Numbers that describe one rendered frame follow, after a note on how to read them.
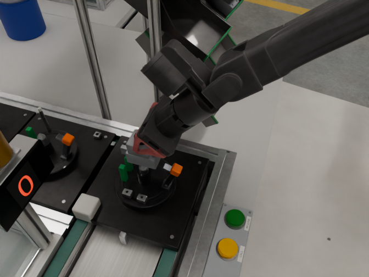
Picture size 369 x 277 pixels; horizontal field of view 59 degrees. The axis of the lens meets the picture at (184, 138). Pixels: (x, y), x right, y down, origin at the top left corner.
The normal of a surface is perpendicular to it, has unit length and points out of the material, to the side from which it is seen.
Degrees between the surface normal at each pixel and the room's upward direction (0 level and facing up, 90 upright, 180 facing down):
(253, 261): 0
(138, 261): 0
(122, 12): 0
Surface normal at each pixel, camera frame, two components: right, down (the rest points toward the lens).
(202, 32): 0.38, -0.43
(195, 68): 0.68, -0.50
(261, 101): 0.01, -0.65
